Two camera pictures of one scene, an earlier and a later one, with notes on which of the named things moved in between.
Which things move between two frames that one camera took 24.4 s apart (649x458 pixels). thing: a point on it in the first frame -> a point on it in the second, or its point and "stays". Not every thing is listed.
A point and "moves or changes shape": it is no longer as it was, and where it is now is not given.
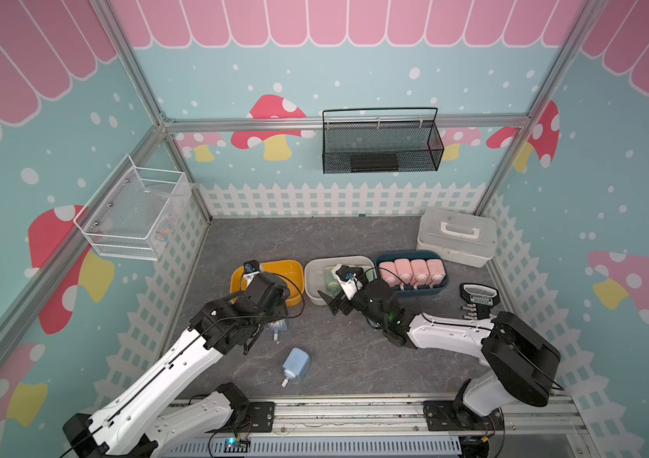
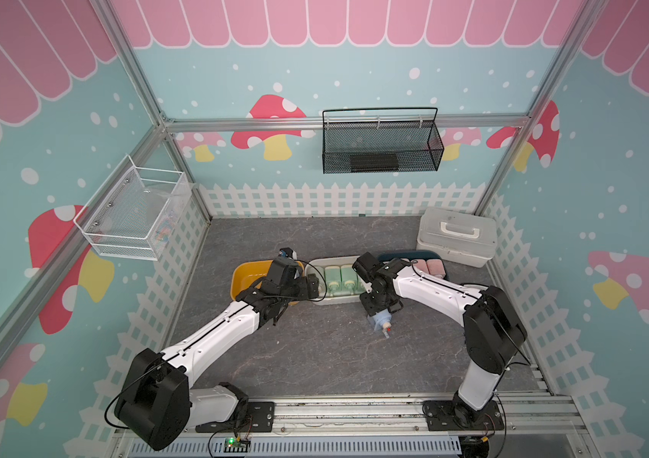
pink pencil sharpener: x=421 y=272 stays
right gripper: x=344 y=302 -> x=369 y=308
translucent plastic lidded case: x=460 y=237 stays
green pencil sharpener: x=332 y=284 -> x=319 y=271
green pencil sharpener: x=370 y=275 moves or changes shape
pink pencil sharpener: x=437 y=272 stays
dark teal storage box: x=412 y=255 stays
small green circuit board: x=234 y=445 stays
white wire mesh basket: x=134 y=214 stays
